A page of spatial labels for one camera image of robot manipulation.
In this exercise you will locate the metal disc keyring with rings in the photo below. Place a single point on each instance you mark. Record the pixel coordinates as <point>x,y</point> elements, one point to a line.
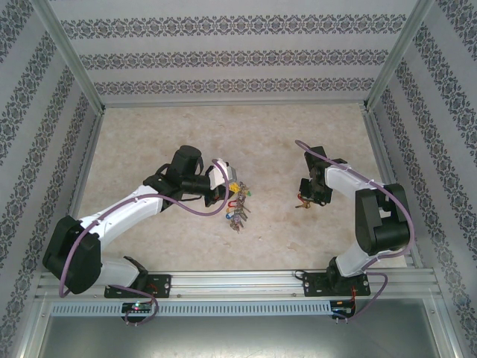
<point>242,209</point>

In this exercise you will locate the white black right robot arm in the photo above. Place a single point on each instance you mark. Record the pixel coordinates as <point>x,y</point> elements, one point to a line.
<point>384,223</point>

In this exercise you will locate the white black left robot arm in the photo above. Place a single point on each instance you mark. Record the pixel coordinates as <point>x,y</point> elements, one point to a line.
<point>123,209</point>

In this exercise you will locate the right circuit board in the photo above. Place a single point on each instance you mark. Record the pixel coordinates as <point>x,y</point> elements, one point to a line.
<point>343,309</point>

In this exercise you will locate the circuit board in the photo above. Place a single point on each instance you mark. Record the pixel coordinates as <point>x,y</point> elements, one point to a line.
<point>343,309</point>
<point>136,307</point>

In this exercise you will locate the grey metal sheet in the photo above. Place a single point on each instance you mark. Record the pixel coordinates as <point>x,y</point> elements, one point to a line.
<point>238,339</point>

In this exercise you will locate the left circuit board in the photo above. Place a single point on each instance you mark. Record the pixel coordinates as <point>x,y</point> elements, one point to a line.
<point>136,307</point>

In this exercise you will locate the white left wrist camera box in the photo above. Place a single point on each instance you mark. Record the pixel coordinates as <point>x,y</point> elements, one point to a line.
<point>218,175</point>

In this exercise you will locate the aluminium side rail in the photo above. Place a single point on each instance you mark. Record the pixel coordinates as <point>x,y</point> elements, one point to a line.
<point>85,168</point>
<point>385,168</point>

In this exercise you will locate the aluminium back rail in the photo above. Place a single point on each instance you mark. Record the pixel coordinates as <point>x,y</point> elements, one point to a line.
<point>234,104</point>

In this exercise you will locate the aluminium mounting rail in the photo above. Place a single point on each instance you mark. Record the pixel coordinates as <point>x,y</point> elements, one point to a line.
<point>231,283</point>

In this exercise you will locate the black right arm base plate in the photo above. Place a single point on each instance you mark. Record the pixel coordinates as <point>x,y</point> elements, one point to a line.
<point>313,285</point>

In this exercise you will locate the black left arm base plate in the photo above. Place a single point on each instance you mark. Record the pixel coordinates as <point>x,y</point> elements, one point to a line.
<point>164,285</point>

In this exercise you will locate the aluminium frame post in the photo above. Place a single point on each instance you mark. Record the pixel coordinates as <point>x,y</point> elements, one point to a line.
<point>73,52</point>
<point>397,52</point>

